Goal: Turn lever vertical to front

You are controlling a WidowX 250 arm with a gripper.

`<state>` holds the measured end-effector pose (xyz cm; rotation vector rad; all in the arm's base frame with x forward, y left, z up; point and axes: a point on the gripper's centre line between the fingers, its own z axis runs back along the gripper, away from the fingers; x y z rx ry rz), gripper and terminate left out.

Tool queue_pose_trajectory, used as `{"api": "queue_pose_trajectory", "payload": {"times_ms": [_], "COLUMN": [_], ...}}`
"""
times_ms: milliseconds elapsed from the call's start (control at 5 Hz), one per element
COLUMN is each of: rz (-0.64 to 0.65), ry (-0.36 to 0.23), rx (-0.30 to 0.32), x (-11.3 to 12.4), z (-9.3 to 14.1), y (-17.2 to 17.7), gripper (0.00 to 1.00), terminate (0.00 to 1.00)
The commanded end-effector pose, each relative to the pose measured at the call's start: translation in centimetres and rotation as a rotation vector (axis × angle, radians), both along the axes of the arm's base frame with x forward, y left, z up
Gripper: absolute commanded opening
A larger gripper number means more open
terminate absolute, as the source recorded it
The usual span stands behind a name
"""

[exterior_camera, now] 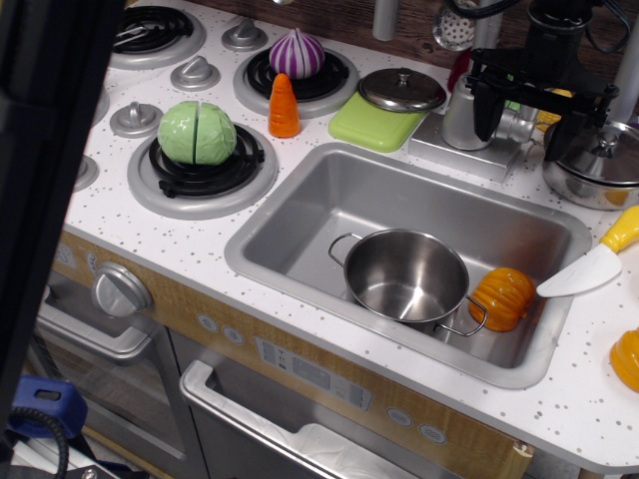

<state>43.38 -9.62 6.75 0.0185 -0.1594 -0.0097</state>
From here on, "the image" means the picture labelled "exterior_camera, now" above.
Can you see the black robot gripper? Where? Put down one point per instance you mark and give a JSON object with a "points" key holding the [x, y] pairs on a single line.
{"points": [[558, 84]]}

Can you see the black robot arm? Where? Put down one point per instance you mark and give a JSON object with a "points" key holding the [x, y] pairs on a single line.
{"points": [[557, 26]]}

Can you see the silver vertical pole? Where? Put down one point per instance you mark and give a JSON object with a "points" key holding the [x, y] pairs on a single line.
{"points": [[385, 16]]}

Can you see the steel pot with lid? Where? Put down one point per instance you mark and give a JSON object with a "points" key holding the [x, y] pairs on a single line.
{"points": [[600, 169]]}

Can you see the silver slotted spoon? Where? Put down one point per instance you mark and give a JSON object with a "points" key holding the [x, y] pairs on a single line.
{"points": [[451, 31]]}

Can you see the steel pot lid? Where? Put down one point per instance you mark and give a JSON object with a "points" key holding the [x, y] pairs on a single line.
{"points": [[402, 90]]}

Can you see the white yellow toy knife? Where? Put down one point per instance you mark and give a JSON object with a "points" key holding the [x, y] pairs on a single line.
{"points": [[599, 265]]}

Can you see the green toy cutting board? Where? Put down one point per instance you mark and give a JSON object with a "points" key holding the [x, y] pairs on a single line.
{"points": [[360, 123]]}

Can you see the orange toy pumpkin half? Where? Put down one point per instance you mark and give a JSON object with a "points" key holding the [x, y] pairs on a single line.
{"points": [[506, 294]]}

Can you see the back right stove burner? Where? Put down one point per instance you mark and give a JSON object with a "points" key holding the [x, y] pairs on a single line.
{"points": [[319, 95]]}

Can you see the stove burner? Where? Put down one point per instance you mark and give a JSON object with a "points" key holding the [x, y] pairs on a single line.
{"points": [[151, 37], [192, 192], [319, 95]]}

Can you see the purple striped toy onion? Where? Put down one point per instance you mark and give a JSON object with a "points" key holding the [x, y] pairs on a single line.
{"points": [[298, 55]]}

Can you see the orange toy carrot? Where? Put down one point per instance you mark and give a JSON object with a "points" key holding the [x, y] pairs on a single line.
{"points": [[284, 118]]}

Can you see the yellow toy fruit piece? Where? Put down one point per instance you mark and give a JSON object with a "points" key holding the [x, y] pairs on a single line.
{"points": [[624, 358]]}

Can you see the grey sink basin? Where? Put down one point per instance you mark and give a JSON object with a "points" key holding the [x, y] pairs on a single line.
{"points": [[339, 189]]}

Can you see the silver stove knob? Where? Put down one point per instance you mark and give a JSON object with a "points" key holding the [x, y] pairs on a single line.
{"points": [[196, 74], [136, 120], [87, 174], [245, 37]]}

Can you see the grey control panel display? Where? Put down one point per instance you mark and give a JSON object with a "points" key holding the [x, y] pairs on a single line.
{"points": [[313, 374]]}

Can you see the green toy cabbage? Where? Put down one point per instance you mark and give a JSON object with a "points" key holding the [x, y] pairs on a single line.
{"points": [[197, 134]]}

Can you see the front right stove burner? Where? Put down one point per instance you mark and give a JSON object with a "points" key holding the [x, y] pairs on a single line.
{"points": [[192, 192]]}

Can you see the back left stove burner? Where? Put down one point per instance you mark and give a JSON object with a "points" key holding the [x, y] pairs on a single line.
{"points": [[151, 37]]}

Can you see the silver oven dial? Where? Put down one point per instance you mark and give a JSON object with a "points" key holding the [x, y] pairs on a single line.
{"points": [[117, 292]]}

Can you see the blue clamp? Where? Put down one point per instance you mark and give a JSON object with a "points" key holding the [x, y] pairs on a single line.
{"points": [[38, 399]]}

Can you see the steel pot with handles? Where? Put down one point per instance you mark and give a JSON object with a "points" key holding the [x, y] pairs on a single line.
{"points": [[405, 276]]}

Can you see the silver dishwasher door handle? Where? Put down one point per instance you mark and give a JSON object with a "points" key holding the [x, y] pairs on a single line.
{"points": [[243, 444]]}

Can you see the silver oven door handle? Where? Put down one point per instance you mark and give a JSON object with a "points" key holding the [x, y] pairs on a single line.
{"points": [[125, 349]]}

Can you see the black foreground post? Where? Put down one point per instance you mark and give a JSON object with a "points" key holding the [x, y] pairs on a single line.
{"points": [[54, 56]]}

